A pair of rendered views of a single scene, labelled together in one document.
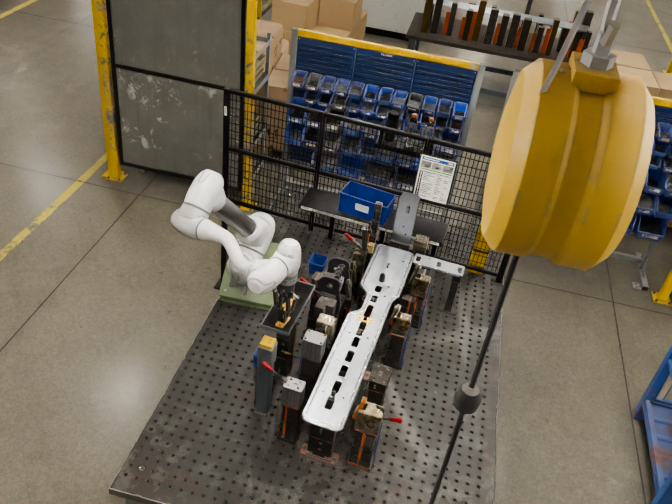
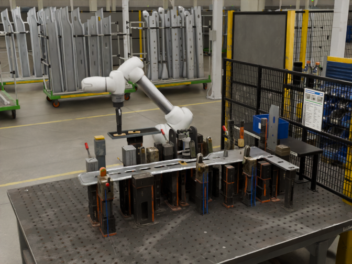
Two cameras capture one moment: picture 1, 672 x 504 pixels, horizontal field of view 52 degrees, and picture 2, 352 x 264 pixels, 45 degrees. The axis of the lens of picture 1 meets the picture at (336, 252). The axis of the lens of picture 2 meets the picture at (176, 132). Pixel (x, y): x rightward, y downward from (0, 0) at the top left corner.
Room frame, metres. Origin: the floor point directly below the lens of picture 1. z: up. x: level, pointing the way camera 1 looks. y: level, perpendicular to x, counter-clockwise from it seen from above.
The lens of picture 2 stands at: (0.88, -2.41, 2.01)
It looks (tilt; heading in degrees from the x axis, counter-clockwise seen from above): 16 degrees down; 54
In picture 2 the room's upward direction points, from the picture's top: straight up
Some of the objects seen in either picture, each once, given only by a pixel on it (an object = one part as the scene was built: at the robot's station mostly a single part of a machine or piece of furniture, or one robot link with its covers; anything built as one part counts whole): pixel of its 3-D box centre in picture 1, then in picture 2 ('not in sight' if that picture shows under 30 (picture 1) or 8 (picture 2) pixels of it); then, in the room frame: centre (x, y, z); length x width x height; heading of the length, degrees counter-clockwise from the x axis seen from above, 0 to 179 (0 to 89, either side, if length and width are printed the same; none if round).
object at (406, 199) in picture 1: (405, 218); (273, 127); (3.27, -0.36, 1.17); 0.12 x 0.01 x 0.34; 77
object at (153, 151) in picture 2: (323, 347); (153, 174); (2.43, -0.01, 0.89); 0.13 x 0.11 x 0.38; 77
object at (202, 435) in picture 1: (354, 333); (205, 196); (2.78, -0.17, 0.68); 2.56 x 1.61 x 0.04; 172
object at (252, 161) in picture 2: (416, 301); (249, 181); (2.91, -0.48, 0.87); 0.12 x 0.09 x 0.35; 77
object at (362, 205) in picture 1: (366, 202); (270, 126); (3.49, -0.14, 1.09); 0.30 x 0.17 x 0.13; 72
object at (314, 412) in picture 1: (365, 323); (180, 164); (2.54, -0.20, 1.00); 1.38 x 0.22 x 0.02; 167
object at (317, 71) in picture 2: (428, 133); (316, 75); (3.64, -0.44, 1.53); 0.06 x 0.06 x 0.20
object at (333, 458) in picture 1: (322, 434); (93, 199); (1.94, -0.06, 0.84); 0.18 x 0.06 x 0.29; 77
